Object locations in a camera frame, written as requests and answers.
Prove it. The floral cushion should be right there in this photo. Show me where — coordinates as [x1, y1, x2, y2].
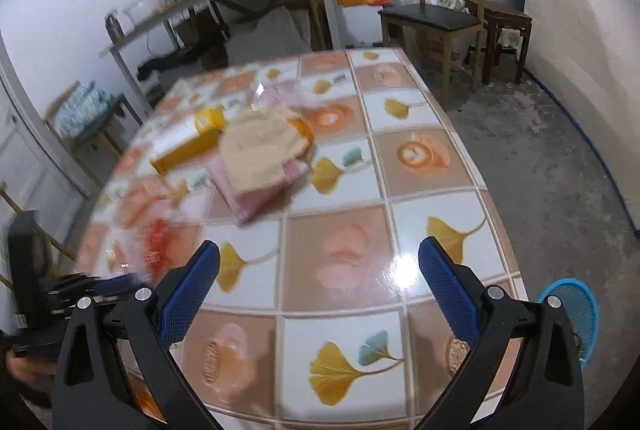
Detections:
[55, 81, 112, 140]

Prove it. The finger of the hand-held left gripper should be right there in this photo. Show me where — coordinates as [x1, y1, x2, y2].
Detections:
[46, 271, 142, 317]

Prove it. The light wooden chair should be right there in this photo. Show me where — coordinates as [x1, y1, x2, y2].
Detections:
[0, 180, 78, 291]

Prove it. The wooden chair with dark seat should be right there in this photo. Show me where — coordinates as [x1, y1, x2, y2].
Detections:
[42, 80, 146, 186]

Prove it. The red and clear wrapper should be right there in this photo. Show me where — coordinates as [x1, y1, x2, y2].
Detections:
[107, 190, 186, 268]

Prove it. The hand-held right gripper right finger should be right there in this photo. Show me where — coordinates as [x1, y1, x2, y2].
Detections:
[415, 236, 586, 430]

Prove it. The yellow cardboard box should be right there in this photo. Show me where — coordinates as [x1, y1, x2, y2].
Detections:
[150, 106, 228, 175]

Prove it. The beige cloth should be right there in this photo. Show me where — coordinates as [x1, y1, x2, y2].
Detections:
[219, 107, 315, 193]

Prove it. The white mattress with blue edge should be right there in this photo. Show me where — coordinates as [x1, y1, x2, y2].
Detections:
[522, 0, 640, 236]

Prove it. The white panelled door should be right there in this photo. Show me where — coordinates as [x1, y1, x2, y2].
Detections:
[0, 35, 91, 256]

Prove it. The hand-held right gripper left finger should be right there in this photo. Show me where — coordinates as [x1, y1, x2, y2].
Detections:
[50, 240, 223, 430]

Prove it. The black clothing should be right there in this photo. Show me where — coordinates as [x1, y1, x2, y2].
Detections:
[136, 45, 228, 81]

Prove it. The clear pink plastic bag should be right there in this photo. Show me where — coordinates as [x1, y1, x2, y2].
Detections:
[250, 80, 321, 112]

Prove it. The wooden chair with black seat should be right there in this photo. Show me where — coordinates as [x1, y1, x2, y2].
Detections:
[378, 0, 487, 103]

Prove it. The glass bowl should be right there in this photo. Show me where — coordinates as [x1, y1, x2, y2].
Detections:
[122, 0, 166, 23]

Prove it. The dark wooden stool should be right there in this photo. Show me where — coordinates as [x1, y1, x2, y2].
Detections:
[465, 0, 533, 85]

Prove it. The long grey table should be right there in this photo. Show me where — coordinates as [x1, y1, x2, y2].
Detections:
[102, 0, 336, 111]

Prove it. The blue plastic mesh basket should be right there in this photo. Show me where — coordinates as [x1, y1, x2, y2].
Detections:
[537, 278, 600, 365]

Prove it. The steel thermos bottle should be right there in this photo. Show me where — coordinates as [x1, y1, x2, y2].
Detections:
[105, 9, 126, 42]

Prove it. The person's left hand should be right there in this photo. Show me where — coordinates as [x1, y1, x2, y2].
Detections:
[9, 356, 57, 389]

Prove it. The pink mesh cloth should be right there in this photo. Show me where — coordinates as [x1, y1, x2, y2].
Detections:
[207, 155, 311, 226]

